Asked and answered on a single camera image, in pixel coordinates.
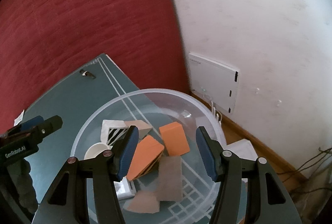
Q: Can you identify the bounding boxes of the white ceramic bowl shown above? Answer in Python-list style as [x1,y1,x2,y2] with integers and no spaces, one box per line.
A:
[84,142,111,160]

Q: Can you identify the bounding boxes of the white striped prism block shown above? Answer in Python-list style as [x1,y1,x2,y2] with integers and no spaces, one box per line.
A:
[100,119,128,146]

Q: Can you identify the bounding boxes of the beige triangular block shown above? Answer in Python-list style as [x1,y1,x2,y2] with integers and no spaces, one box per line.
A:
[126,190,160,214]

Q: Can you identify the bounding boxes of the beige wooden block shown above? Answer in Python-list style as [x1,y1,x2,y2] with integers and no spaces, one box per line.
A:
[156,156,182,202]

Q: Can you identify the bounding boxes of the orange black striped triangle block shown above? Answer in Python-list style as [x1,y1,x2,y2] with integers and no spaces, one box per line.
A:
[126,135,164,181]

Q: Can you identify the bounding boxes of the small white triangular block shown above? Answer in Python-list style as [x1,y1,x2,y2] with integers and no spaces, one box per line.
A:
[124,120,153,140]

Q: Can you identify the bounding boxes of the orange rectangular block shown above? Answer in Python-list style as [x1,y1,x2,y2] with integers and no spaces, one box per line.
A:
[159,122,190,157]

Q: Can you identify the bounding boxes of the white paper leaflet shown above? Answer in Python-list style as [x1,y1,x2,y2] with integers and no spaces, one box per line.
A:
[13,110,25,126]

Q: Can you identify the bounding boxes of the white black striped triangle block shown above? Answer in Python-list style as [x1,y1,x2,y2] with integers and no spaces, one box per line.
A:
[114,177,136,200]

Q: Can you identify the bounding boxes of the black wristwatch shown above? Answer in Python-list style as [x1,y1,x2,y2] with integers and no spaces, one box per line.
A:
[79,69,96,80]

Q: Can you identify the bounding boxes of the green table mat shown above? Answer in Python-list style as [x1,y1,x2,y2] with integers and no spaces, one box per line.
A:
[24,54,226,223]

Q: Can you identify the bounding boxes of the clear plastic bowl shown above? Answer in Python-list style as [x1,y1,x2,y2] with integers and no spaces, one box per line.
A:
[71,89,226,224]

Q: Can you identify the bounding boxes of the red quilted bedspread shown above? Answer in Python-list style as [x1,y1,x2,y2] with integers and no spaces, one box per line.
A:
[1,0,190,131]

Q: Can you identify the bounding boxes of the black cables on floor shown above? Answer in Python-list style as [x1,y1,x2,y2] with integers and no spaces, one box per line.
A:
[276,147,332,195]

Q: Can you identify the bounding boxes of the white wall router box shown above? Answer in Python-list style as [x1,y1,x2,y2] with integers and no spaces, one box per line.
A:
[188,53,239,113]

